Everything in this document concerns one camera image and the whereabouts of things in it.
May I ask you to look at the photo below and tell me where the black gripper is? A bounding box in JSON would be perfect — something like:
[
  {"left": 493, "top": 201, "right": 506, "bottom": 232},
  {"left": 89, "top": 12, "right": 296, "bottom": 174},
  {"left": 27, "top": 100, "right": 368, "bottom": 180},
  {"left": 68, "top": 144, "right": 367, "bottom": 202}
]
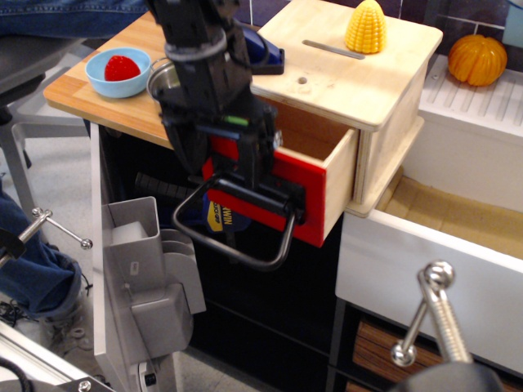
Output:
[{"left": 157, "top": 44, "right": 282, "bottom": 189}]

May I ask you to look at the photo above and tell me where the wooden drawer with red front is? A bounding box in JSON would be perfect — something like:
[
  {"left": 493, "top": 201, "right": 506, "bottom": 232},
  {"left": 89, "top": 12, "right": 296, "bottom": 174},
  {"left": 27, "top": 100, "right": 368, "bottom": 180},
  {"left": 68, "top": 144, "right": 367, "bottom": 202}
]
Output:
[{"left": 171, "top": 96, "right": 360, "bottom": 273}]

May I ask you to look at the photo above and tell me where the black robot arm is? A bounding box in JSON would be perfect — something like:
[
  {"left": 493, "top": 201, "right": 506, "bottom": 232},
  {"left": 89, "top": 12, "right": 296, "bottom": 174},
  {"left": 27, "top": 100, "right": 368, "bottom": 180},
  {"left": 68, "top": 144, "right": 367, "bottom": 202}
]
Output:
[{"left": 147, "top": 1, "right": 276, "bottom": 189}]

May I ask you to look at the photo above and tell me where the light wooden box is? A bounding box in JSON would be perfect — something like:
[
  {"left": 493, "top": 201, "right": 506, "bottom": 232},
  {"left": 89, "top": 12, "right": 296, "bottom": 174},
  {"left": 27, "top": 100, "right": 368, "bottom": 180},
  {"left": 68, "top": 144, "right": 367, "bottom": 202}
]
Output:
[{"left": 253, "top": 1, "right": 443, "bottom": 221}]

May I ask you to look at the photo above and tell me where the steel pot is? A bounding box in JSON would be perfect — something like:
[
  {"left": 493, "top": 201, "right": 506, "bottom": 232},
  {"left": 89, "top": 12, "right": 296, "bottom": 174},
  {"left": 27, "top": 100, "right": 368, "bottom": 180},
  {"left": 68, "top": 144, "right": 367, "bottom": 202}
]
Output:
[{"left": 146, "top": 57, "right": 180, "bottom": 101}]

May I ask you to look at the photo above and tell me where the blue bar clamp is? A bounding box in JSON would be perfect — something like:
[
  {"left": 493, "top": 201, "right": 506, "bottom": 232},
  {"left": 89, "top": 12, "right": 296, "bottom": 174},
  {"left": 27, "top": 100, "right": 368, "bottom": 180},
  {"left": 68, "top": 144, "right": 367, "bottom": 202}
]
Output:
[{"left": 134, "top": 22, "right": 286, "bottom": 234}]

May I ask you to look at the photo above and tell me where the light blue bowl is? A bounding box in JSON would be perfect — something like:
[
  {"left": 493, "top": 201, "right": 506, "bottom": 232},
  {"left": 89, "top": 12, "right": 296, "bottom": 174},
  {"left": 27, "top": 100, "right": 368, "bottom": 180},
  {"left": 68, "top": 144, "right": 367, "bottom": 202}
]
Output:
[{"left": 85, "top": 47, "right": 151, "bottom": 98}]

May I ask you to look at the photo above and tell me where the red toy strawberry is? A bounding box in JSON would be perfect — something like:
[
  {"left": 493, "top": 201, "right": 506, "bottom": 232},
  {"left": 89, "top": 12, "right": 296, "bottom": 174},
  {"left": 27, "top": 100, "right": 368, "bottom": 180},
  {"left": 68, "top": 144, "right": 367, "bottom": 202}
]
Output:
[{"left": 104, "top": 55, "right": 141, "bottom": 82}]

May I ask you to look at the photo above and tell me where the yellow toy corn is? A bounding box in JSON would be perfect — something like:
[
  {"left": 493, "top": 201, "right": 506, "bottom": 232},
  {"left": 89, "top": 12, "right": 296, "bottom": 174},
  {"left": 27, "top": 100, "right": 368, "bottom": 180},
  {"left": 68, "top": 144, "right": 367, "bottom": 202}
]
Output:
[{"left": 345, "top": 0, "right": 387, "bottom": 55}]

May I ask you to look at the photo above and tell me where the left steel clamp screw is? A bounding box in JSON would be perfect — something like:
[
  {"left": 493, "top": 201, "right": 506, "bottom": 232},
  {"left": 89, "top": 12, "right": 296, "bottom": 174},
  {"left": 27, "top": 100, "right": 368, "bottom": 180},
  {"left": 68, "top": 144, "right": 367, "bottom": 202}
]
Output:
[{"left": 0, "top": 207, "right": 93, "bottom": 266}]

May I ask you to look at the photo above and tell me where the steel clamp screw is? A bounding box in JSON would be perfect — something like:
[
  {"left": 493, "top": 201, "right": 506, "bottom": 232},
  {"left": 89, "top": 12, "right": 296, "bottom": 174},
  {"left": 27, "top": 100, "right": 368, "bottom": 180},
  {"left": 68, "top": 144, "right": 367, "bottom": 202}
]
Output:
[
  {"left": 391, "top": 260, "right": 473, "bottom": 368},
  {"left": 0, "top": 207, "right": 93, "bottom": 266}
]

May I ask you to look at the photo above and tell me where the person's leg in jeans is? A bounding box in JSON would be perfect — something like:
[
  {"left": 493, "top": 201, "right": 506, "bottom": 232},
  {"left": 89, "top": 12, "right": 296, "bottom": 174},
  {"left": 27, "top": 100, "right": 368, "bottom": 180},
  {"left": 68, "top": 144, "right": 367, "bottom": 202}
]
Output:
[{"left": 0, "top": 179, "right": 89, "bottom": 322}]

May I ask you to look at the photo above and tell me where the white toy sink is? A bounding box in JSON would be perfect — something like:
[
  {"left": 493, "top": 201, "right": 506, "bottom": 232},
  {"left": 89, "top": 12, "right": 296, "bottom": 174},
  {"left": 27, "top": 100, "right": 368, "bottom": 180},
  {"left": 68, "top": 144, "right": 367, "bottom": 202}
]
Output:
[{"left": 335, "top": 56, "right": 522, "bottom": 374}]

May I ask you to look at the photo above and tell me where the near steel clamp screw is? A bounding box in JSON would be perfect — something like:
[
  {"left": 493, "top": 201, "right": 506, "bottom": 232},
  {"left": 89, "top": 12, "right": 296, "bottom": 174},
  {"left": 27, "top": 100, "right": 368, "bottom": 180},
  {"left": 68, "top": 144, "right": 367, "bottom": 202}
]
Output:
[{"left": 391, "top": 260, "right": 473, "bottom": 368}]

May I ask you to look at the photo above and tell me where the orange toy pumpkin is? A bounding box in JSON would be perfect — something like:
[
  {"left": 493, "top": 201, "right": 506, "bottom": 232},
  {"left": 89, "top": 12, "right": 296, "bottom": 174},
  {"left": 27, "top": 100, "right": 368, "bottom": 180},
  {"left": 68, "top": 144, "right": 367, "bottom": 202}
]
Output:
[{"left": 448, "top": 34, "right": 507, "bottom": 87}]

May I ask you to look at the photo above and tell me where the grey metal bracket mount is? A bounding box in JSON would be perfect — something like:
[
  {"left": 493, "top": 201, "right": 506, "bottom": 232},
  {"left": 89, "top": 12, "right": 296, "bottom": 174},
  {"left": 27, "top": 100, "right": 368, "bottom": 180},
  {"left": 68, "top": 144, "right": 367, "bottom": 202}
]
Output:
[{"left": 90, "top": 122, "right": 208, "bottom": 392}]

